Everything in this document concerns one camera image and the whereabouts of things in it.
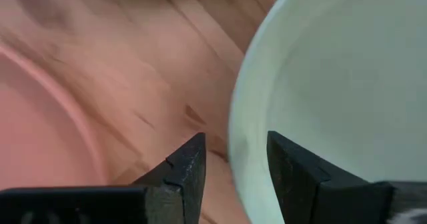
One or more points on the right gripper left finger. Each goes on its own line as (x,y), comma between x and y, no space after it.
(187,184)

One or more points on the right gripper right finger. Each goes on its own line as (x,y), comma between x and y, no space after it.
(300,190)

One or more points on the pale green plate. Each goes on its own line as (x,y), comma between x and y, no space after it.
(333,84)

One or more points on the salmon orange plate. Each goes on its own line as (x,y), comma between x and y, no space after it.
(33,134)

